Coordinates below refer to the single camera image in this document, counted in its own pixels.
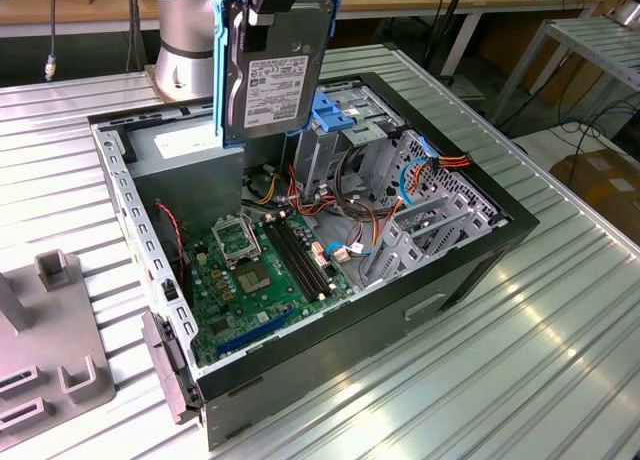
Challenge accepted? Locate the hard disk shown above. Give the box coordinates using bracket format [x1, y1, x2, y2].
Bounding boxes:
[212, 0, 342, 149]

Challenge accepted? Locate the orange red yellow power wire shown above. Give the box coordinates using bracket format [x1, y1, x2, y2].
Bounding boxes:
[428, 152, 474, 172]

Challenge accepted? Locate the silver perforated disk bay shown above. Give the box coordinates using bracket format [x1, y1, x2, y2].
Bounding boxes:
[359, 129, 509, 286]

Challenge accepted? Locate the wooden desk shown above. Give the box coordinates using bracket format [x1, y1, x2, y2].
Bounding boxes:
[0, 0, 606, 76]

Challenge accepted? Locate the blue plastic cage latch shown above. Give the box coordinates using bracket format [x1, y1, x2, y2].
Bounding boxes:
[309, 92, 357, 134]

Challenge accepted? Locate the grey metal drive cage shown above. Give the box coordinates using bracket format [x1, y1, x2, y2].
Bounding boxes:
[283, 84, 401, 196]

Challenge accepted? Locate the black stand pole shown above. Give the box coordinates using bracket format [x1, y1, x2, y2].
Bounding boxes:
[424, 0, 474, 81]

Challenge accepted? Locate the grey power supply unit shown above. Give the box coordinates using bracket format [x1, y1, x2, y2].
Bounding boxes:
[124, 117, 246, 236]

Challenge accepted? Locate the metal socket cover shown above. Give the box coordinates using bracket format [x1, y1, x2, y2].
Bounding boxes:
[209, 213, 264, 270]

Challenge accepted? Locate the black RAM slot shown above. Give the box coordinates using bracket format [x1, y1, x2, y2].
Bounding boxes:
[285, 216, 334, 292]
[278, 219, 325, 296]
[271, 222, 318, 299]
[263, 224, 310, 302]

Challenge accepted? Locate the CPU socket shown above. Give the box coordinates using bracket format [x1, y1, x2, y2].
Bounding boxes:
[233, 260, 275, 300]

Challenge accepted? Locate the metal slat side table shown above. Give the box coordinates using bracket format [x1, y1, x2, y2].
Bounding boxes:
[492, 17, 640, 126]

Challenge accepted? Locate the green motherboard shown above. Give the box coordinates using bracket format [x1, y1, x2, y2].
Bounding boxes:
[182, 212, 356, 369]

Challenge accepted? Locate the blue expansion slot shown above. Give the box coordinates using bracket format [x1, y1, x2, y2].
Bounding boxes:
[215, 307, 296, 356]

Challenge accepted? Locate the black open PC case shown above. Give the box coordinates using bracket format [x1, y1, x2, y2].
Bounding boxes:
[87, 71, 541, 451]

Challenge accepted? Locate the brown cardboard box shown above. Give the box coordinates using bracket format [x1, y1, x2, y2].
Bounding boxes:
[549, 148, 640, 229]

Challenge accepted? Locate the grey plastic case latch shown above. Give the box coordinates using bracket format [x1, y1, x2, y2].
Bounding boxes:
[141, 309, 201, 425]

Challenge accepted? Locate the grey parts rack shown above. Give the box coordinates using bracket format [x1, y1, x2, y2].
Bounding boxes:
[0, 249, 117, 439]

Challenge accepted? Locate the black hanging cable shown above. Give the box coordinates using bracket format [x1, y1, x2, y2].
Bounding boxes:
[124, 0, 149, 74]

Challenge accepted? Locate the multicoloured wire bundle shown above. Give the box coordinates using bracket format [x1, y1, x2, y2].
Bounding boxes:
[239, 164, 404, 254]

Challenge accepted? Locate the blue flat data wire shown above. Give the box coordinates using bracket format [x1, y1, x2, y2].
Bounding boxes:
[398, 137, 440, 212]

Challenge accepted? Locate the black cable with white tag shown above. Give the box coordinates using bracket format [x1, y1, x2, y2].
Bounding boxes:
[44, 0, 60, 82]

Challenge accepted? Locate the red and black wire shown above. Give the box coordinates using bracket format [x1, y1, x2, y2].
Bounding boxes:
[153, 199, 187, 289]

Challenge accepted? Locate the thin light blue wire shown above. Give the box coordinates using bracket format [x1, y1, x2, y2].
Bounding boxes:
[323, 239, 375, 264]

